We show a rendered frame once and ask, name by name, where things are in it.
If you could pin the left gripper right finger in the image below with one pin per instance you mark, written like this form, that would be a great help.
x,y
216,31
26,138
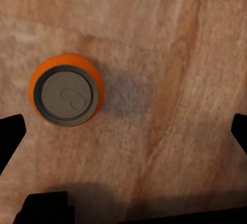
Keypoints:
x,y
239,130

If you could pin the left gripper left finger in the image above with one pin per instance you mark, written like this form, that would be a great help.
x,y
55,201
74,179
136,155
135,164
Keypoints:
x,y
12,131

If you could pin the can of soda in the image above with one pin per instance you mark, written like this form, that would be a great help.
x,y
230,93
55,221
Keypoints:
x,y
66,90

